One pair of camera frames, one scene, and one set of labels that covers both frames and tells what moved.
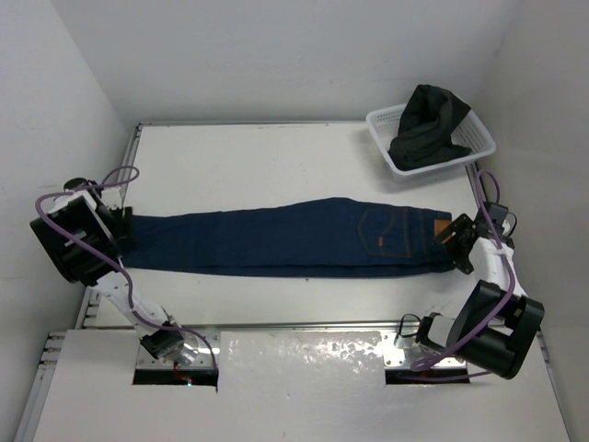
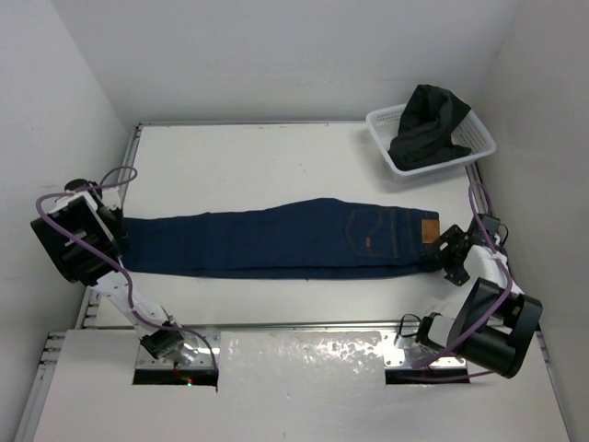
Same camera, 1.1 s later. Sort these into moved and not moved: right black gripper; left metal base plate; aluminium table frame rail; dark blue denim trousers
Moved: right black gripper
Not moved: left metal base plate; dark blue denim trousers; aluminium table frame rail
